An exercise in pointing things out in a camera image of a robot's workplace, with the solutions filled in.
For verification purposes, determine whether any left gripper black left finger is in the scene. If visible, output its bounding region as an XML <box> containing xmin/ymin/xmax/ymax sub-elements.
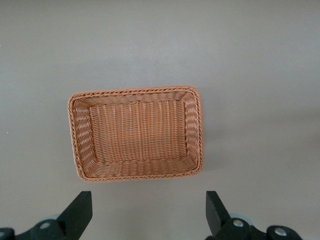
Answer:
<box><xmin>0</xmin><ymin>191</ymin><xmax>93</xmax><ymax>240</ymax></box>

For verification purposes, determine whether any brown wicker basket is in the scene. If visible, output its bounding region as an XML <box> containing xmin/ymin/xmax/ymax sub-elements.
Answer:
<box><xmin>66</xmin><ymin>85</ymin><xmax>204</xmax><ymax>185</ymax></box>

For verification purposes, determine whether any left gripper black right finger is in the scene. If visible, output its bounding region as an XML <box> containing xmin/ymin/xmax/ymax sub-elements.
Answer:
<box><xmin>206</xmin><ymin>190</ymin><xmax>302</xmax><ymax>240</ymax></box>

